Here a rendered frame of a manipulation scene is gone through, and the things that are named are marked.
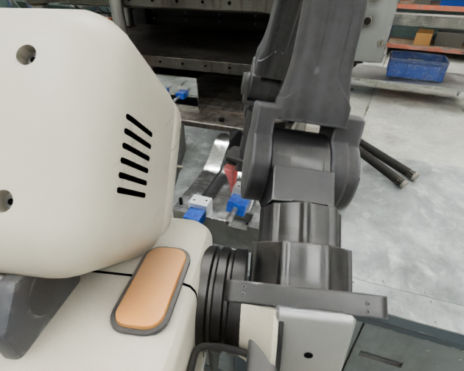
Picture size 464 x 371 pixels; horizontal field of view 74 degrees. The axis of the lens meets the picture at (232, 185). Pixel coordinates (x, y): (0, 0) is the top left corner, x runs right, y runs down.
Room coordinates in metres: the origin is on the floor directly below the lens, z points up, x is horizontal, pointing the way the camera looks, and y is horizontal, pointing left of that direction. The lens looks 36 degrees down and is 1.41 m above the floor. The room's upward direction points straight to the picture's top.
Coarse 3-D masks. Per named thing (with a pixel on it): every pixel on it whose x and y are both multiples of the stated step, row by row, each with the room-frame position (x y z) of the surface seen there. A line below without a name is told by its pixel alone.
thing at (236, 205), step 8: (240, 184) 0.59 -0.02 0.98; (232, 192) 0.57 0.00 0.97; (240, 192) 0.56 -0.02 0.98; (232, 200) 0.53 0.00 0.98; (240, 200) 0.54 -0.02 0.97; (248, 200) 0.54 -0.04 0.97; (232, 208) 0.52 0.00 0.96; (240, 208) 0.52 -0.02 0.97; (248, 208) 0.55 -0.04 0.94; (232, 216) 0.49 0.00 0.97
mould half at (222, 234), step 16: (224, 144) 0.88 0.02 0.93; (208, 160) 0.83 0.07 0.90; (208, 176) 0.76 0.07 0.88; (240, 176) 0.76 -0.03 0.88; (192, 192) 0.68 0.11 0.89; (224, 192) 0.68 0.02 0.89; (176, 208) 0.61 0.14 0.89; (224, 208) 0.61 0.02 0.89; (256, 208) 0.61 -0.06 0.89; (208, 224) 0.57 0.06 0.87; (224, 224) 0.56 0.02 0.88; (256, 224) 0.55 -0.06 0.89; (224, 240) 0.56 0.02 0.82; (240, 240) 0.55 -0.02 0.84; (256, 240) 0.54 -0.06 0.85
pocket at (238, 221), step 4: (236, 216) 0.60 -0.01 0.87; (240, 216) 0.60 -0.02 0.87; (244, 216) 0.59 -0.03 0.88; (248, 216) 0.59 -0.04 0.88; (252, 216) 0.59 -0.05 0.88; (232, 220) 0.59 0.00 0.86; (236, 220) 0.59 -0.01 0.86; (240, 220) 0.59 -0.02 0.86; (244, 220) 0.59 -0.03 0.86; (248, 220) 0.59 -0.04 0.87; (232, 224) 0.58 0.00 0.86; (236, 224) 0.58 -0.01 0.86; (240, 224) 0.58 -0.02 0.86; (244, 224) 0.58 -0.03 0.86; (248, 224) 0.58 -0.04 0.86; (240, 228) 0.55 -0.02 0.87; (244, 228) 0.55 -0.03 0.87
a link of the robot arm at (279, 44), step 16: (288, 0) 0.50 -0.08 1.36; (272, 16) 0.53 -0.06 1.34; (288, 16) 0.51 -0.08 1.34; (272, 32) 0.52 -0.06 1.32; (288, 32) 0.52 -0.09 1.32; (272, 48) 0.53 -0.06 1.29; (288, 48) 0.53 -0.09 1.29; (256, 64) 0.55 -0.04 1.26; (272, 64) 0.54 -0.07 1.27; (288, 64) 0.54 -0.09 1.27; (256, 80) 0.55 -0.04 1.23; (272, 80) 0.56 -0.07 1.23; (256, 96) 0.57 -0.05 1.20; (272, 96) 0.56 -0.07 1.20
